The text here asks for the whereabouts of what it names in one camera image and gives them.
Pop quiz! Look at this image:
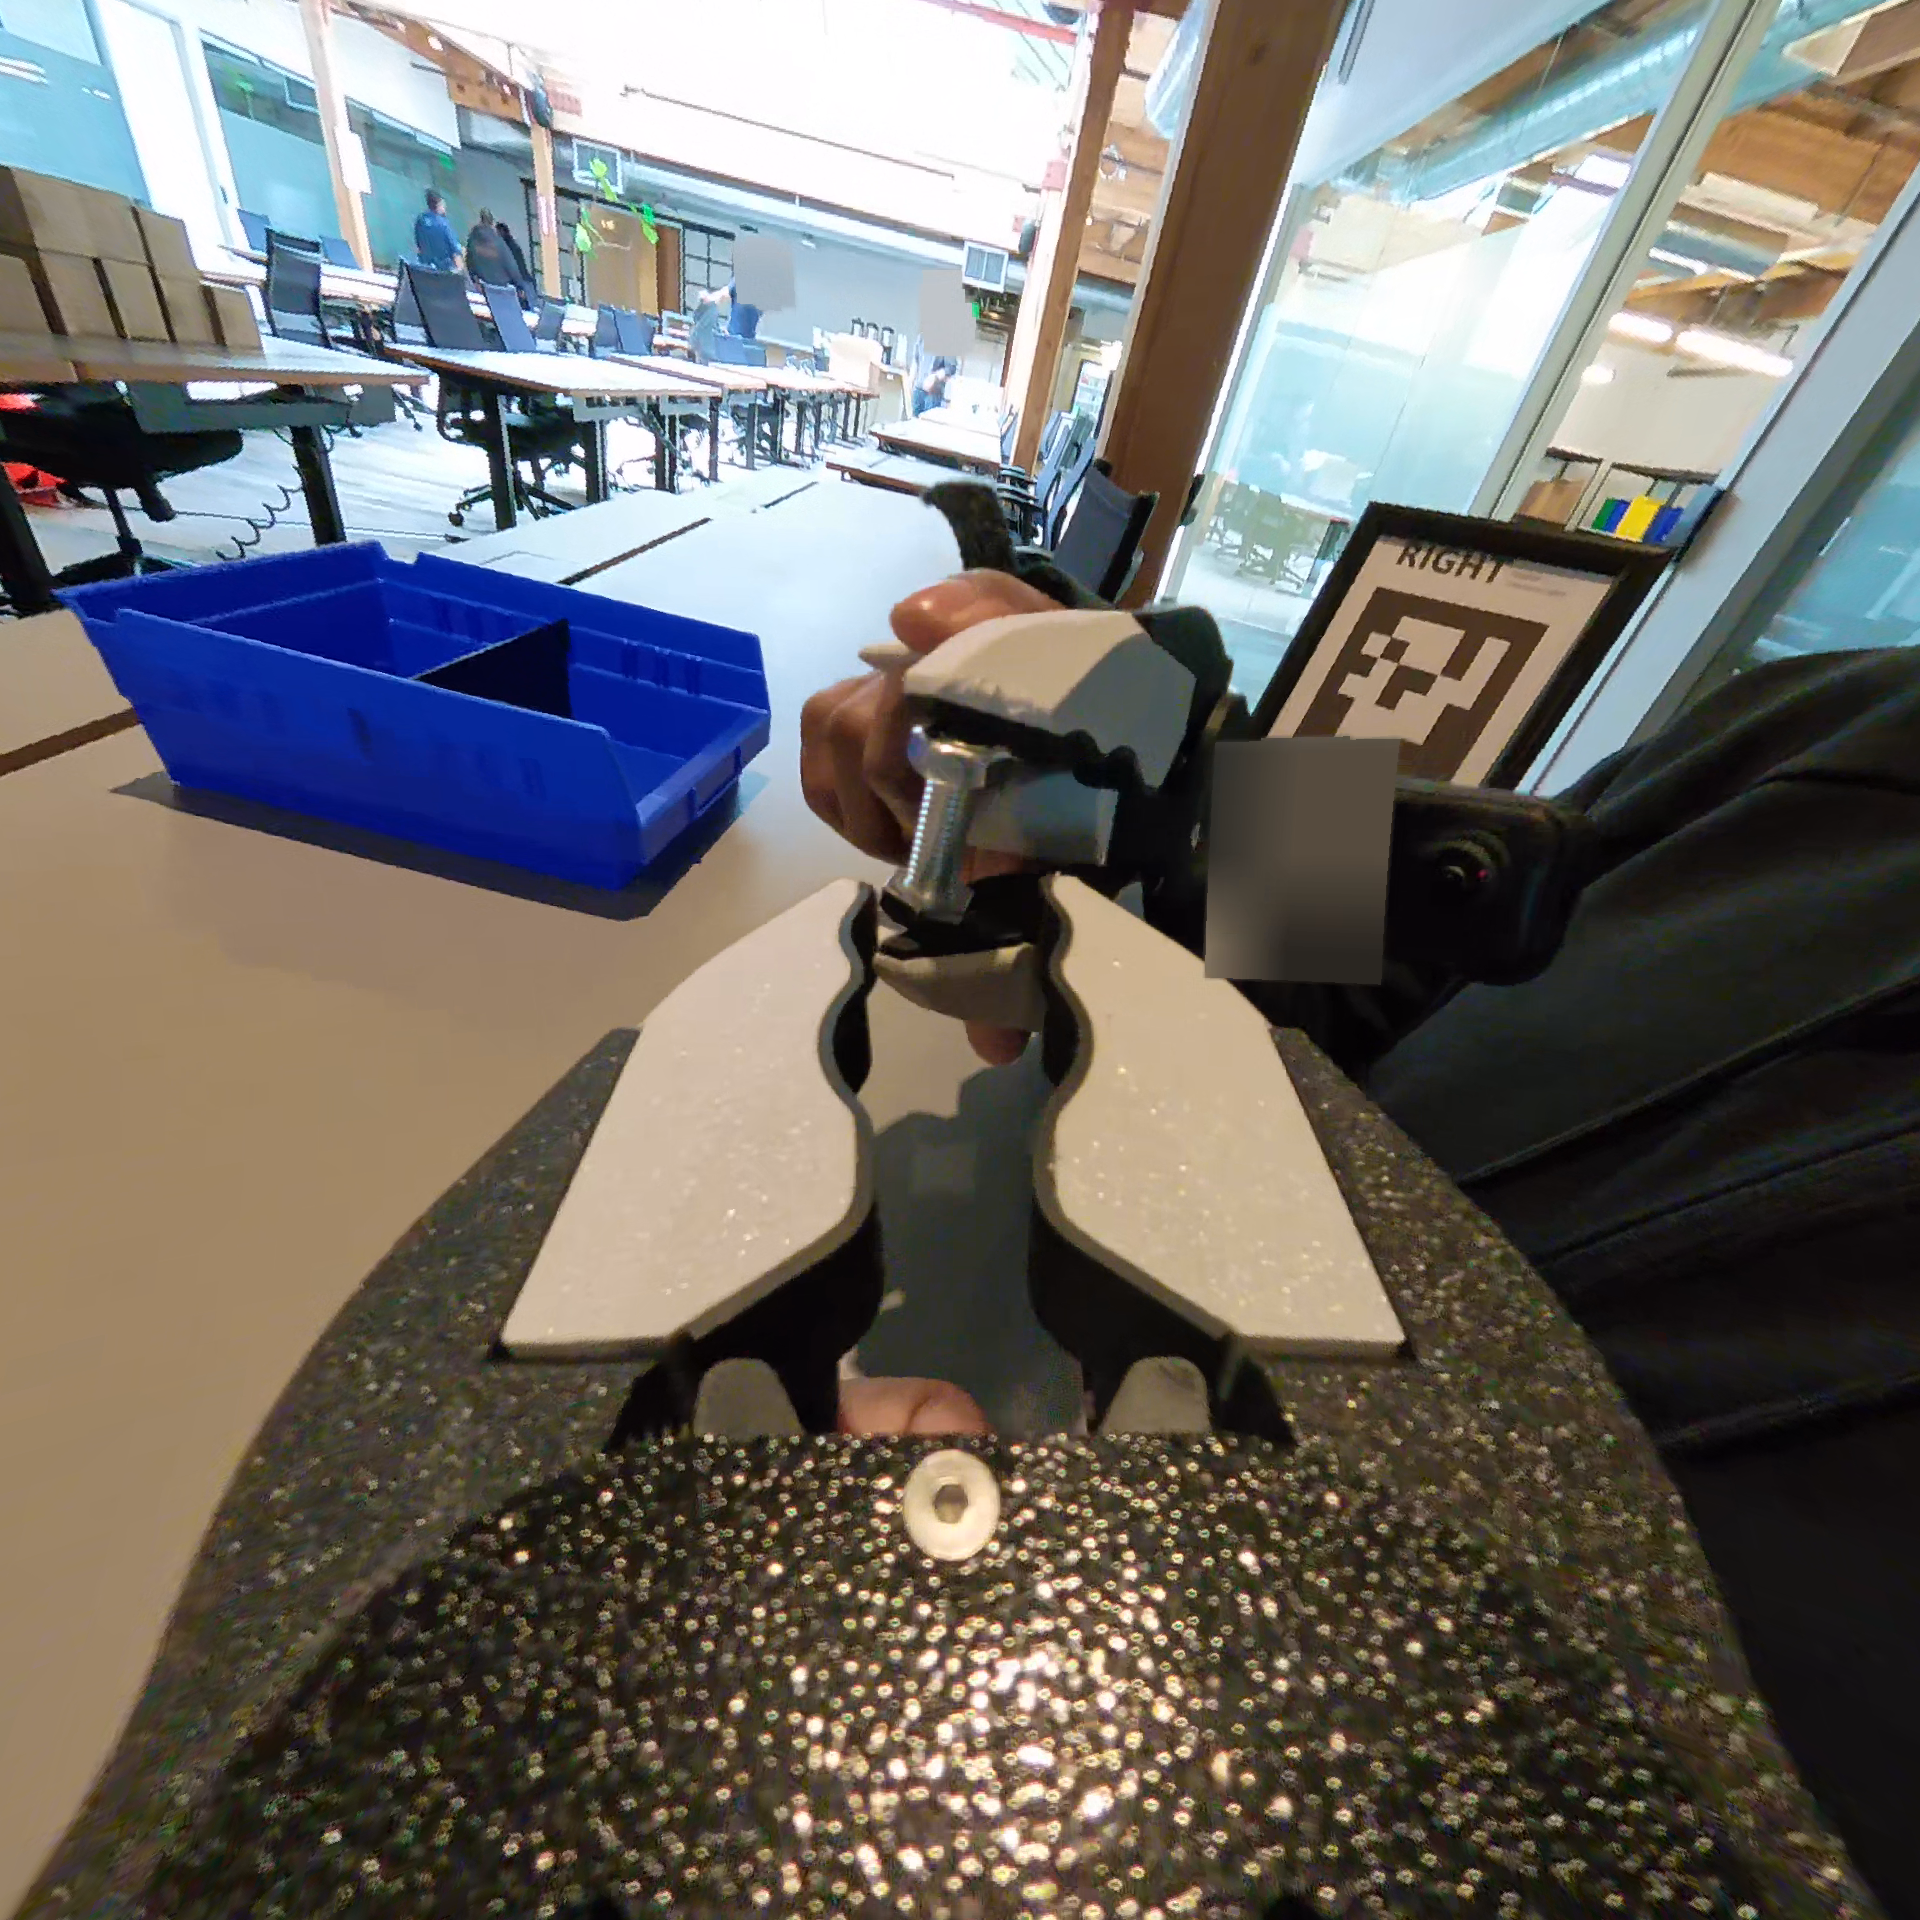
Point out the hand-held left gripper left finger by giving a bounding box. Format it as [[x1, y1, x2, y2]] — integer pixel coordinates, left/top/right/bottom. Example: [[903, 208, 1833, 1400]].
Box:
[[503, 880, 882, 1359]]

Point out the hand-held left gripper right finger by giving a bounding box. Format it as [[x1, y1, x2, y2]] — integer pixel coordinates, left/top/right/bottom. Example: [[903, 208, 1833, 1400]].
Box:
[[1035, 876, 1406, 1359]]

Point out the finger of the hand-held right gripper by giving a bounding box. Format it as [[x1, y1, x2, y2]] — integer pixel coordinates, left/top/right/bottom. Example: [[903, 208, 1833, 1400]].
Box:
[[968, 750, 1135, 876], [900, 617, 1209, 788]]

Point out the silver metal bolt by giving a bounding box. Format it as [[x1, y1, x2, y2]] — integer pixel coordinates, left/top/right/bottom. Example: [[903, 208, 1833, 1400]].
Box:
[[895, 735, 985, 918]]

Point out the blue plastic storage bin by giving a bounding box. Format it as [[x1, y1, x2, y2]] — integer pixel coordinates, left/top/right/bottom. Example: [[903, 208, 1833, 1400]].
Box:
[[60, 539, 771, 892]]

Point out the person's right forearm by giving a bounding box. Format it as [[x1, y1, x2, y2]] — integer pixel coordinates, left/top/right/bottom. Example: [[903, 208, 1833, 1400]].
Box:
[[1367, 644, 1920, 1188]]

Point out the person's right hand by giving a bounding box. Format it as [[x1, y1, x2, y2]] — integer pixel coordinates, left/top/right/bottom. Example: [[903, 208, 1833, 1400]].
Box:
[[804, 572, 1066, 876]]

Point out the black bin divider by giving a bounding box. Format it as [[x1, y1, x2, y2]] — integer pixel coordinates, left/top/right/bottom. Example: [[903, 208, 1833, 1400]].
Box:
[[417, 623, 578, 715]]

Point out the person's dark jacket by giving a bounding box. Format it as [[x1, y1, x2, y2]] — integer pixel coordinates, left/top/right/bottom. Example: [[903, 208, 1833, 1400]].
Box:
[[1472, 991, 1920, 1920]]

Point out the long wooden desk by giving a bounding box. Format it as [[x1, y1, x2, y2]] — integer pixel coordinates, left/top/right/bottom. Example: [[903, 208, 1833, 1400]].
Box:
[[386, 339, 728, 498]]

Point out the stack of cardboard boxes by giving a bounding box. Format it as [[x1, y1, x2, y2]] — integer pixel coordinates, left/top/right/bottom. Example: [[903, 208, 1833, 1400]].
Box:
[[0, 166, 267, 348]]

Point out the wooden post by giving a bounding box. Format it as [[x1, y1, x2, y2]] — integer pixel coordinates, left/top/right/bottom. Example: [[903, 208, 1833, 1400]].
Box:
[[1007, 0, 1135, 465], [1097, 0, 1352, 603]]

